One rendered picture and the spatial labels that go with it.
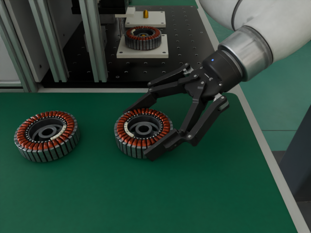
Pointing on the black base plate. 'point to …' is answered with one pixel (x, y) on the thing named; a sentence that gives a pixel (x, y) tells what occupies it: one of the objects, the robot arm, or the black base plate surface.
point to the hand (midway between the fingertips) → (143, 129)
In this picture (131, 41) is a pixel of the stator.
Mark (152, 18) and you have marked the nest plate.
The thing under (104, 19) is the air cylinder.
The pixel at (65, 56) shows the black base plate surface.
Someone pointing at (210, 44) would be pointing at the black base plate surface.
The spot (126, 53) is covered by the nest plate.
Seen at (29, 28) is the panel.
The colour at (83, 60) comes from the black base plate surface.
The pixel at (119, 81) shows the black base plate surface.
